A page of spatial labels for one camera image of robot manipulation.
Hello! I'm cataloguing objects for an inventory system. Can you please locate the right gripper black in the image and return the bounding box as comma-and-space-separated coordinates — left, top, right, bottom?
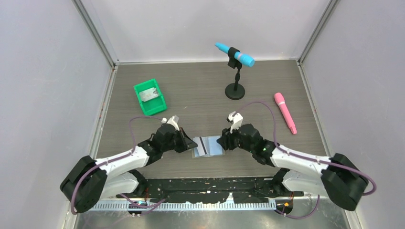
216, 123, 255, 154

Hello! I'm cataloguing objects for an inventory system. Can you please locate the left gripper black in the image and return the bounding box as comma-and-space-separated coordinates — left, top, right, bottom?
161, 126, 197, 153

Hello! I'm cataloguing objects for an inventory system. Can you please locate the grey leather card holder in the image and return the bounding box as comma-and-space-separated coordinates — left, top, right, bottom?
192, 135, 224, 158

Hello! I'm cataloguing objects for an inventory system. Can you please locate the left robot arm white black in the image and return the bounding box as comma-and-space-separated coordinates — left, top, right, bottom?
60, 124, 197, 214

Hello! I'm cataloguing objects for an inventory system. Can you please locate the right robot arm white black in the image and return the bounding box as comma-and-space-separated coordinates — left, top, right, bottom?
217, 124, 370, 211

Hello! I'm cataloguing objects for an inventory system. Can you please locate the silver VIP card stack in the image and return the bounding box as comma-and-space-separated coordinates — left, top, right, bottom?
139, 87, 160, 102

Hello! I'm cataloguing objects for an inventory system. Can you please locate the green plastic bin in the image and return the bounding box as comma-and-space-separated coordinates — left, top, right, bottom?
133, 79, 168, 116

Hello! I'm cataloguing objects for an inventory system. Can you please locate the black microphone stand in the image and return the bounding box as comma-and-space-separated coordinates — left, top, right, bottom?
225, 47, 245, 100

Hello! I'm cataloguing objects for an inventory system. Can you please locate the pink toy microphone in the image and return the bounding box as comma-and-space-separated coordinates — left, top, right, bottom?
274, 93, 297, 135

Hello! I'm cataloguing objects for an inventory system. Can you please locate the blue toy microphone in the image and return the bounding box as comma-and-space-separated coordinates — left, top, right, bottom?
215, 42, 255, 68

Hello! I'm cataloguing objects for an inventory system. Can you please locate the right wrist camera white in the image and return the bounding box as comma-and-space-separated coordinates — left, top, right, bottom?
227, 111, 243, 134

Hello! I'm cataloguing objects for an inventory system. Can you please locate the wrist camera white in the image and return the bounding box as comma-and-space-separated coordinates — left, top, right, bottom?
161, 115, 180, 132
227, 111, 243, 134

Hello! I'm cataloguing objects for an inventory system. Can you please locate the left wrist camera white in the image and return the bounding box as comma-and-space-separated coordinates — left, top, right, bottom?
161, 115, 180, 132

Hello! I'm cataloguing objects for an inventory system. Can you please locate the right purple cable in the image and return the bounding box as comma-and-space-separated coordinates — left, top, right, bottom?
235, 101, 377, 220

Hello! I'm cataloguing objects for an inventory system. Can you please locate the purple cable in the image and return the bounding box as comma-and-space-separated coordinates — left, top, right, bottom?
70, 115, 168, 218
235, 101, 377, 220

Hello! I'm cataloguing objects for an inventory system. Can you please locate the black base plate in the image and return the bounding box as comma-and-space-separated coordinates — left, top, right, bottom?
125, 177, 304, 204

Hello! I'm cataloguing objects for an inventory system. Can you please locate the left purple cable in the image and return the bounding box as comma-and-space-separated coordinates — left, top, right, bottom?
70, 115, 168, 218

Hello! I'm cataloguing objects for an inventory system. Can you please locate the aluminium frame rail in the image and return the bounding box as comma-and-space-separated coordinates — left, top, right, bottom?
66, 189, 355, 212

